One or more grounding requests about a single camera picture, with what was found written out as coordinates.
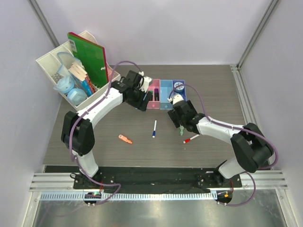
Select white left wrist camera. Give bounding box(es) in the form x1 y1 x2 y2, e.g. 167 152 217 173
139 76 152 93

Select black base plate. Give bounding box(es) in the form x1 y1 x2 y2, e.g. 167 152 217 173
45 165 242 190

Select pastel four-drawer organizer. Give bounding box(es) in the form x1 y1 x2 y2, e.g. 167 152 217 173
147 79 185 110

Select pink notebook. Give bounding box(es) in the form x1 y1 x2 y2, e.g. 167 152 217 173
107 67 113 81

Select clear blue measuring cup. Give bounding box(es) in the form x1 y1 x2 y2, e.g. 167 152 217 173
52 52 74 84

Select blue whiteboard marker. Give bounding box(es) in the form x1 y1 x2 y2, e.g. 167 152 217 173
152 120 157 138

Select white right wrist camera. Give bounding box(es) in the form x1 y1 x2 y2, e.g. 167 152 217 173
168 94 184 105

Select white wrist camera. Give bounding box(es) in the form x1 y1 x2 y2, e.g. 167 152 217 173
168 94 184 105
139 76 152 93

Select white desk organizer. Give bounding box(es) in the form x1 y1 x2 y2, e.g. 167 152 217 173
36 32 121 111

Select white slotted cable duct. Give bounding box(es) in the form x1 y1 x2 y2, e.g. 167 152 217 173
40 191 217 201

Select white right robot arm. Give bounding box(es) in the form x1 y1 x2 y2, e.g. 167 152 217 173
168 95 274 187

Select orange marker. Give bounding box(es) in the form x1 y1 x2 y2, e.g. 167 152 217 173
118 134 133 144

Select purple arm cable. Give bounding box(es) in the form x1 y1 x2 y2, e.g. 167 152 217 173
70 61 145 205
168 84 280 207

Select wooden clips stack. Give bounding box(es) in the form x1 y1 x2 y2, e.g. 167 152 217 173
68 61 87 82

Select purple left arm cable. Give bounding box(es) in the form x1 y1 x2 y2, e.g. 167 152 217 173
70 61 145 205

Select red whiteboard marker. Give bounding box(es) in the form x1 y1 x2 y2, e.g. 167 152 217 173
183 134 200 144

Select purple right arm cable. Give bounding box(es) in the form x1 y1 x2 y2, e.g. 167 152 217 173
168 84 280 207

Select blue round slime jar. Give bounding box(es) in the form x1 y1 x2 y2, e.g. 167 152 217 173
173 81 185 94

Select light green marker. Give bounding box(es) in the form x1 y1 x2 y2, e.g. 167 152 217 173
179 126 184 136

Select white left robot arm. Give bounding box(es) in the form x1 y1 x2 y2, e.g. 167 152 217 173
61 70 152 189

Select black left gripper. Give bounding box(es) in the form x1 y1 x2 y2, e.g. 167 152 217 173
126 87 152 112

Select blue tape dispenser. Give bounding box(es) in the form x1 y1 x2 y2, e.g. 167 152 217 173
54 76 75 95

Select green notebook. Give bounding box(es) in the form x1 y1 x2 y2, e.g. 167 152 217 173
67 32 108 88

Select light blue round case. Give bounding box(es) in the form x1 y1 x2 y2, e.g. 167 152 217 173
67 88 87 106

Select purple highlighter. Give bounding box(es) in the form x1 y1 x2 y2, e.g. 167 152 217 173
154 88 159 101

